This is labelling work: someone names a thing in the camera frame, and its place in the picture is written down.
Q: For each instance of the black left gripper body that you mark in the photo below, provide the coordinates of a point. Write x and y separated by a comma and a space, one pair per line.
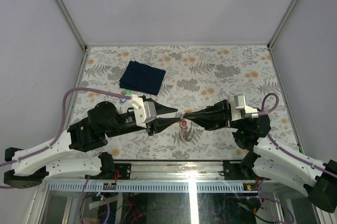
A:
149, 128

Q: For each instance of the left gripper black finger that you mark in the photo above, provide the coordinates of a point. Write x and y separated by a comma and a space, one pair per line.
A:
161, 109
162, 123

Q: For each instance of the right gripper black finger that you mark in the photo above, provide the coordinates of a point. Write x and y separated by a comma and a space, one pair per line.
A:
217, 111
206, 124

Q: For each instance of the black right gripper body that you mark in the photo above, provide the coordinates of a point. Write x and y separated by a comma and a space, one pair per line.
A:
226, 122

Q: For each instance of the metal keyring with yellow grip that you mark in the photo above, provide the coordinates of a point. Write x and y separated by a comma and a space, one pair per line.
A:
184, 129

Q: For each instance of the key with red tag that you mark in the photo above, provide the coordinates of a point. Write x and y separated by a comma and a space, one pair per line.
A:
183, 123

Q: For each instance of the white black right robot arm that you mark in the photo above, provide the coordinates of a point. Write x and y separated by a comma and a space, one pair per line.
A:
269, 158

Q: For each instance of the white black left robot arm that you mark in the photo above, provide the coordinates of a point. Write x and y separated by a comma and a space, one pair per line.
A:
30, 167

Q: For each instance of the key with green tag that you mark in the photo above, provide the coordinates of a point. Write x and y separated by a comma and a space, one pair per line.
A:
126, 92

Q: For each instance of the dark navy folded cloth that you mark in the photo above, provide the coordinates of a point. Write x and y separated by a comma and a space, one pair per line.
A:
142, 78

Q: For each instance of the floral patterned table mat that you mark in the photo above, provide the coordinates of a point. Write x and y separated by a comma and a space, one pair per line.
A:
196, 77

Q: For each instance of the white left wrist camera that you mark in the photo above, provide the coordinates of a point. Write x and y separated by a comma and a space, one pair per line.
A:
144, 111

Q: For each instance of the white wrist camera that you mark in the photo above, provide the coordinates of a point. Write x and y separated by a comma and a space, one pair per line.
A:
144, 111
240, 110

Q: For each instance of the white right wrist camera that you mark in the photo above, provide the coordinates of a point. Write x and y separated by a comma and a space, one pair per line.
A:
240, 110

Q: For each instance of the aluminium front rail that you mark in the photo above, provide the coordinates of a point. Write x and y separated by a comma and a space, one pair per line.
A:
184, 171

